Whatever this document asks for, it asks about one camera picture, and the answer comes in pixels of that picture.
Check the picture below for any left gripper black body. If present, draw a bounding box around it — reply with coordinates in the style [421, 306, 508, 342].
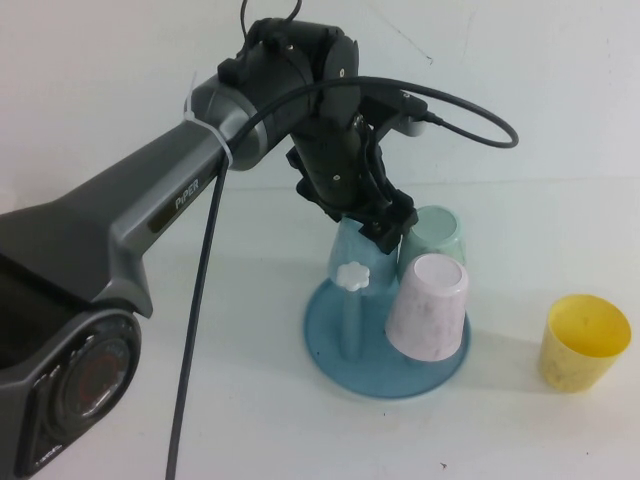
[286, 112, 419, 254]

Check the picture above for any light blue plastic cup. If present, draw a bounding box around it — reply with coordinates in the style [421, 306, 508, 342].
[325, 218, 400, 292]

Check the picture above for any mint green plastic cup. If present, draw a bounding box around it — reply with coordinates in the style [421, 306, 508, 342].
[397, 205, 466, 274]

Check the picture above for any pale pink plastic cup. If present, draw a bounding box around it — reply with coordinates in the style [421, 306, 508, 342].
[383, 253, 471, 362]

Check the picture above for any blue cup stand with pegs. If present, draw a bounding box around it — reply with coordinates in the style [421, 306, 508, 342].
[303, 260, 472, 400]

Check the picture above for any yellow plastic cup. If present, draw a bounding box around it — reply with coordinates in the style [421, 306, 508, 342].
[537, 294, 633, 395]

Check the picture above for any white zip tie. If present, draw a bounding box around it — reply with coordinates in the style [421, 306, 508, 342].
[181, 71, 235, 167]

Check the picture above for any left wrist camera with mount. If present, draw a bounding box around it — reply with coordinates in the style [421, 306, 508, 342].
[360, 91, 444, 137]

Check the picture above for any black camera cable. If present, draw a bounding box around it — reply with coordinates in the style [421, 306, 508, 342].
[164, 0, 520, 480]

